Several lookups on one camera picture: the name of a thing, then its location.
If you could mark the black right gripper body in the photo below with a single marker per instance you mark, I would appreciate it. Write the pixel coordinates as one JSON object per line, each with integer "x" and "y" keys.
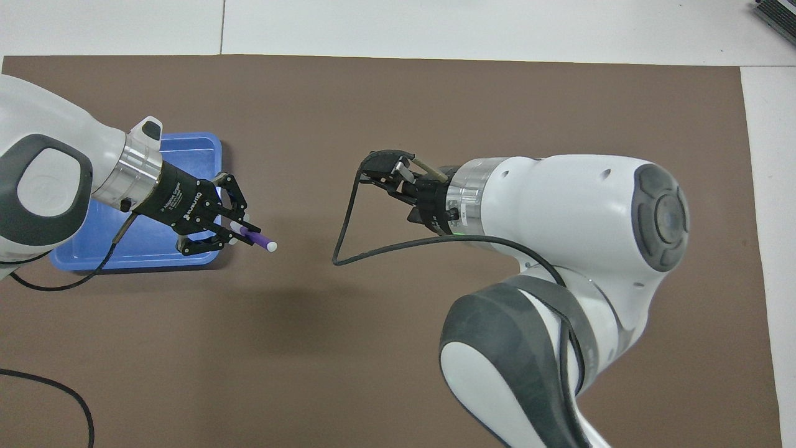
{"x": 432, "y": 205}

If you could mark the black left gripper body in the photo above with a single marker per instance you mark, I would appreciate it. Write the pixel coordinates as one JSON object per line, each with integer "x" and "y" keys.
{"x": 177, "y": 199}

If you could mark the purple marker pen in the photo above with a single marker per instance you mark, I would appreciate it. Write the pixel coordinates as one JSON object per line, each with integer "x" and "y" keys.
{"x": 261, "y": 239}

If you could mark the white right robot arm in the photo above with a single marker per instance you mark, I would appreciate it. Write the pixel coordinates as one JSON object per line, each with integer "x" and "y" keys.
{"x": 559, "y": 199}

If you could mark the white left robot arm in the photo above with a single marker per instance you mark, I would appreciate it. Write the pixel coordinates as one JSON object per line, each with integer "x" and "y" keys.
{"x": 37, "y": 124}

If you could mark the blue plastic tray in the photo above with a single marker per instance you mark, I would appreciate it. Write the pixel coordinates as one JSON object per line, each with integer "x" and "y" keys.
{"x": 155, "y": 249}

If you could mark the brown table mat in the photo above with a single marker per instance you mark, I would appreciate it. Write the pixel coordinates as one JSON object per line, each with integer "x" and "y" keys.
{"x": 398, "y": 112}

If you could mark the grey ribbed device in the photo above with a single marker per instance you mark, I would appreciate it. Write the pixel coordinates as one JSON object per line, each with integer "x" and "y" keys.
{"x": 780, "y": 12}

